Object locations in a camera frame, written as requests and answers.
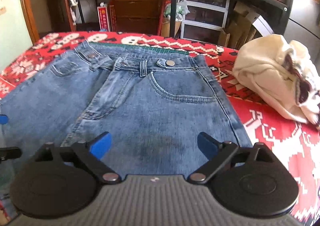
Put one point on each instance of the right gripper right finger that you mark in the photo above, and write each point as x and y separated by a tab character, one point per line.
219	154

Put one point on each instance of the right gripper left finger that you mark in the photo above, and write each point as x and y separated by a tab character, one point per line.
90	154

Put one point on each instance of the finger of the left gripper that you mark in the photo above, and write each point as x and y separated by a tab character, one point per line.
3	119
7	153

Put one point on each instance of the blue denim shorts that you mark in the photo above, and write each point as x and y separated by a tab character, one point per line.
154	106

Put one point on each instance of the red patterned tablecloth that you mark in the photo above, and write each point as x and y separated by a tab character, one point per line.
296	145

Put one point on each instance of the green cutting mat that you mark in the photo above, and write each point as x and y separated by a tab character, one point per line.
103	47

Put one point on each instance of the cardboard boxes stack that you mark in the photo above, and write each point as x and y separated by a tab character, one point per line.
244	24

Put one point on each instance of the red sign board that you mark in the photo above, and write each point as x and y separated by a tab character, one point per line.
103	18

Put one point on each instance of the dark wooden drawer cabinet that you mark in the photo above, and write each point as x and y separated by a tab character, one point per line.
135	16

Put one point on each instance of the white plastic drawer unit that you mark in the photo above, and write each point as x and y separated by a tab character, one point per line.
205	20

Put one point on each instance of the grey refrigerator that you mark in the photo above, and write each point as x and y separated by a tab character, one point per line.
303	26

